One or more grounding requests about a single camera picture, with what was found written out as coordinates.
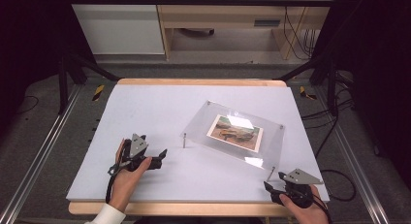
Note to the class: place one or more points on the black horizontal crossbar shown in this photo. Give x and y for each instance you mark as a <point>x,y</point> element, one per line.
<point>194,1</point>

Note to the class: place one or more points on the aluminium floor rail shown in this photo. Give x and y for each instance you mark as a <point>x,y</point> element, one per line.
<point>42,146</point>
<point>352,153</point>

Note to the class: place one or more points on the person's left hand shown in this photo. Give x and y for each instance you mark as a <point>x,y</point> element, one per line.
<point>126,183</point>

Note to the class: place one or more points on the black metal stand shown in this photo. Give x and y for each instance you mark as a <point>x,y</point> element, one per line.
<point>66,81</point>
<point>329,85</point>

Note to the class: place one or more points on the painting print card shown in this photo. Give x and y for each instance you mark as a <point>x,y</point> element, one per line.
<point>235,133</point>

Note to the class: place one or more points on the wooden table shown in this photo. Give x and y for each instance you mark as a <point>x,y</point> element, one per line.
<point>181,208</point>

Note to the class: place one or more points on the white cabinet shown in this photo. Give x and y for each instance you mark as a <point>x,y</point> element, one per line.
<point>119,30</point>

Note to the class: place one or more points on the light wooden desk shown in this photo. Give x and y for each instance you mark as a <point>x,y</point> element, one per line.
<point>219,14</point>

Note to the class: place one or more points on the person's right hand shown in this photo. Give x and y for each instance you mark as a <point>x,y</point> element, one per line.
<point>308,216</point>

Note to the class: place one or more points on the yellow black floor tape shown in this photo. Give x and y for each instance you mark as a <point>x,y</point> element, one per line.
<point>98,92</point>
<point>305,93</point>

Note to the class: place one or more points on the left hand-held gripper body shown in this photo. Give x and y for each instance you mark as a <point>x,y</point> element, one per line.
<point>138,145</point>

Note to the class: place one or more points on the black curtain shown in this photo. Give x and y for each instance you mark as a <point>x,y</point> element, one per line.
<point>29,39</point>
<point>374,56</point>

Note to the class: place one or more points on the clear acrylic photo frame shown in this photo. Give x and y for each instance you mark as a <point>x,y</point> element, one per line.
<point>200,127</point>

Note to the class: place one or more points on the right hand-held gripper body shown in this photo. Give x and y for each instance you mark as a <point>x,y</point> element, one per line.
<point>299,178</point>

